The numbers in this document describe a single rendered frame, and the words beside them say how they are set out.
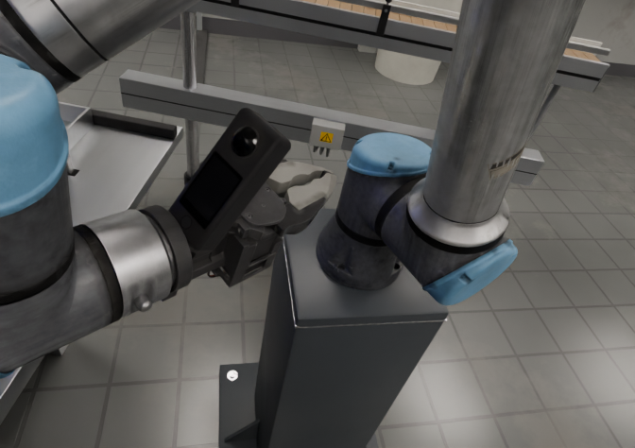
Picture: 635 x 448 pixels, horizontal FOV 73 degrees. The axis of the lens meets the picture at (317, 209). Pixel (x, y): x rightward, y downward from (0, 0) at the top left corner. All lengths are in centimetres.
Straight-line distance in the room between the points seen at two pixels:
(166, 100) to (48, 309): 147
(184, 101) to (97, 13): 138
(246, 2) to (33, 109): 128
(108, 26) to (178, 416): 123
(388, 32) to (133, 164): 96
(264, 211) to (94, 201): 36
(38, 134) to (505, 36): 30
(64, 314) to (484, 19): 35
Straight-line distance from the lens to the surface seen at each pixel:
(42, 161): 24
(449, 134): 42
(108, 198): 69
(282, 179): 42
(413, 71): 346
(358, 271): 68
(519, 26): 36
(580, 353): 202
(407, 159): 59
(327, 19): 145
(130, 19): 34
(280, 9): 146
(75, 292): 31
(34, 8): 34
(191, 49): 163
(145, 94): 176
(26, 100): 23
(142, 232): 33
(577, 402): 187
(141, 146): 79
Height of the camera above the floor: 132
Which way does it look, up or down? 41 degrees down
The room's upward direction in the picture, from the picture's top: 12 degrees clockwise
